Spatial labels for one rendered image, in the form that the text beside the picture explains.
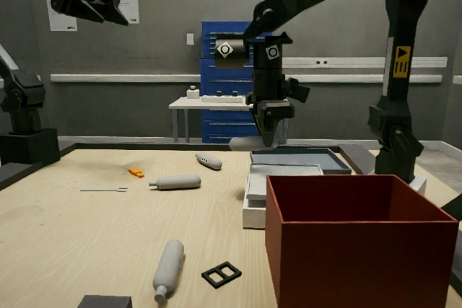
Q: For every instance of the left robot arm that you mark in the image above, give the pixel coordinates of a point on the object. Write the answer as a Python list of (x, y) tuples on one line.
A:
[(21, 90)]

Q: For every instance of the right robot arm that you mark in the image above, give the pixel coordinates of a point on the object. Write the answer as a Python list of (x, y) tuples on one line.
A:
[(389, 121)]

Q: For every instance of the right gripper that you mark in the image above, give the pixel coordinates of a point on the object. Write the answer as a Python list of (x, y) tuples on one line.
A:
[(268, 113)]

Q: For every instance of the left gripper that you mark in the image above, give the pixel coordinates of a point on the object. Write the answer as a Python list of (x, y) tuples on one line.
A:
[(92, 10)]

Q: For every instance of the black rectangular buckle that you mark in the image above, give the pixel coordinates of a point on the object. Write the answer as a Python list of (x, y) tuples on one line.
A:
[(226, 278)]

